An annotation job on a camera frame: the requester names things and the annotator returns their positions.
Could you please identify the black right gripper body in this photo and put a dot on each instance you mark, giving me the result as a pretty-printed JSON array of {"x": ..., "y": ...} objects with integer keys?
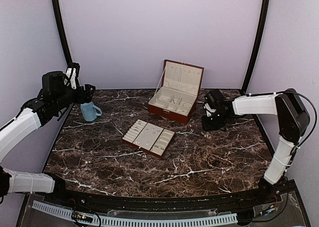
[{"x": 216, "y": 123}]

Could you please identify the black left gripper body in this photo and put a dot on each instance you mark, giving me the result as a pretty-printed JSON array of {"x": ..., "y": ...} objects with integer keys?
[{"x": 63, "y": 100}]

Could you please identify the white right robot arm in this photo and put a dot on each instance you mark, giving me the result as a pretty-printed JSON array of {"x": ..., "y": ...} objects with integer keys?
[{"x": 286, "y": 107}]

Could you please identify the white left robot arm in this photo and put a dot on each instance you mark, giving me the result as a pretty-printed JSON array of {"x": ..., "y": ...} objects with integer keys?
[{"x": 59, "y": 91}]

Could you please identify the red open jewelry box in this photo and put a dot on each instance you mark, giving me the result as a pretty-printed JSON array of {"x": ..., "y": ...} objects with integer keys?
[{"x": 177, "y": 92}]

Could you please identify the red jewelry tray insert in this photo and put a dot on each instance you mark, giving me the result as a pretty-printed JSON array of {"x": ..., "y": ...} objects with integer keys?
[{"x": 149, "y": 138}]

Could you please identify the light blue ceramic mug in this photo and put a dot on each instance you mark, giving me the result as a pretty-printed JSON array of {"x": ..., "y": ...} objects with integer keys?
[{"x": 90, "y": 111}]

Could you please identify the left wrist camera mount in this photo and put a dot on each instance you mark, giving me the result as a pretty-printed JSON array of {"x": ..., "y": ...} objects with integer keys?
[{"x": 72, "y": 73}]

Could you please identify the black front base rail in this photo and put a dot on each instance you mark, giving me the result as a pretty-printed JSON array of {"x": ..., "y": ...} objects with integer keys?
[{"x": 224, "y": 202}]

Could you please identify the white slotted cable duct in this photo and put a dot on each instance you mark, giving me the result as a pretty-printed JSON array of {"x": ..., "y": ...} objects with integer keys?
[{"x": 134, "y": 219}]

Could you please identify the black corner frame post left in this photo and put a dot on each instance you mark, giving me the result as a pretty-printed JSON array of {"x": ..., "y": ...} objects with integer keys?
[{"x": 61, "y": 31}]

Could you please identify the black corner frame post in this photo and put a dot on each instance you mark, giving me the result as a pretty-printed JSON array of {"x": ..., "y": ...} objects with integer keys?
[
  {"x": 256, "y": 46},
  {"x": 61, "y": 31}
]

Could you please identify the black corner frame post right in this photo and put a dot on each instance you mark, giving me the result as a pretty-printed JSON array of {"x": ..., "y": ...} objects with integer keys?
[{"x": 256, "y": 46}]

